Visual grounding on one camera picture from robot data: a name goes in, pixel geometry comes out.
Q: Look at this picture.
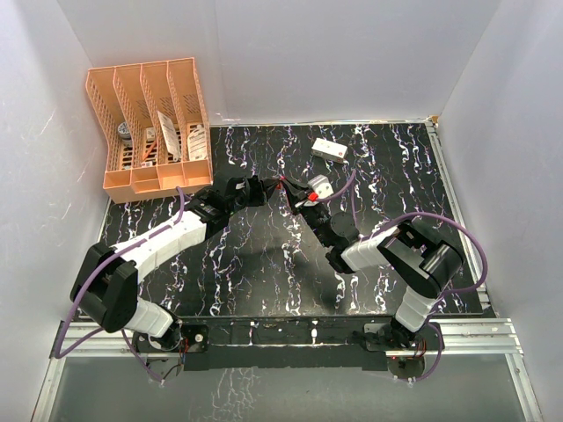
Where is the aluminium frame rail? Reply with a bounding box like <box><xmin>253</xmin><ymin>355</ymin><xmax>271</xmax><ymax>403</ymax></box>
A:
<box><xmin>33</xmin><ymin>317</ymin><xmax>544</xmax><ymax>421</ymax></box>

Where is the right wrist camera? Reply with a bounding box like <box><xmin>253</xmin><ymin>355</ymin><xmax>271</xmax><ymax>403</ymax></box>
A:
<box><xmin>307</xmin><ymin>175</ymin><xmax>334</xmax><ymax>201</ymax></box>

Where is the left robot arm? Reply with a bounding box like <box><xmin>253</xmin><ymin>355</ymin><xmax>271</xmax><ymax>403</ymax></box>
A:
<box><xmin>69</xmin><ymin>176</ymin><xmax>280</xmax><ymax>351</ymax></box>

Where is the purple cable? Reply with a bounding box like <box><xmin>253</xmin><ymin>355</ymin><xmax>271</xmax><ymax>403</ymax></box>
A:
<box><xmin>316</xmin><ymin>169</ymin><xmax>489</xmax><ymax>383</ymax></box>
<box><xmin>52</xmin><ymin>186</ymin><xmax>188</xmax><ymax>388</ymax></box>

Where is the orange plastic file organizer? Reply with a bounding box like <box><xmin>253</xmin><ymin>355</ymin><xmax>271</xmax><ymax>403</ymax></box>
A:
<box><xmin>85</xmin><ymin>57</ymin><xmax>213</xmax><ymax>204</ymax></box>

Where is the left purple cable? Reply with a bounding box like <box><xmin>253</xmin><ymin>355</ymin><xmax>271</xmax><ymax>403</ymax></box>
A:
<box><xmin>52</xmin><ymin>186</ymin><xmax>188</xmax><ymax>388</ymax></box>

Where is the round tin in organizer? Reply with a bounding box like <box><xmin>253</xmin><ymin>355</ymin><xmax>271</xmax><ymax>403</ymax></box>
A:
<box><xmin>117</xmin><ymin>121</ymin><xmax>132</xmax><ymax>142</ymax></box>

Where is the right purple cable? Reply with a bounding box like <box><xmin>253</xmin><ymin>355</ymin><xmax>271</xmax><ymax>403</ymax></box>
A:
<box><xmin>316</xmin><ymin>169</ymin><xmax>489</xmax><ymax>383</ymax></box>

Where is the white cardboard box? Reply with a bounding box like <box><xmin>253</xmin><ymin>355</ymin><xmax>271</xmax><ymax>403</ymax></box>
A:
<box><xmin>311</xmin><ymin>138</ymin><xmax>347</xmax><ymax>164</ymax></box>

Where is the white packet in organizer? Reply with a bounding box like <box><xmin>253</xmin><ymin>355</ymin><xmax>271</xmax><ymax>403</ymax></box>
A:
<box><xmin>157</xmin><ymin>112</ymin><xmax>181</xmax><ymax>161</ymax></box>

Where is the white pouch in organizer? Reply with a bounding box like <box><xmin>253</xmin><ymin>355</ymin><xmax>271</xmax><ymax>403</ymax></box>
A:
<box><xmin>187</xmin><ymin>125</ymin><xmax>208</xmax><ymax>161</ymax></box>

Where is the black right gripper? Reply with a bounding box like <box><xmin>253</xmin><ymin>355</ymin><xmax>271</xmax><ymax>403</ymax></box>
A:
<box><xmin>283</xmin><ymin>177</ymin><xmax>332</xmax><ymax>248</ymax></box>

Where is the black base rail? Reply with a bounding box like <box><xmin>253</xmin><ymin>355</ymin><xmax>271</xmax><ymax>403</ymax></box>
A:
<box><xmin>133</xmin><ymin>316</ymin><xmax>444</xmax><ymax>371</ymax></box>

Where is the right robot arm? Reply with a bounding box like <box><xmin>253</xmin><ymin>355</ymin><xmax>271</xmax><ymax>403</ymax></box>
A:
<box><xmin>280</xmin><ymin>176</ymin><xmax>464</xmax><ymax>349</ymax></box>

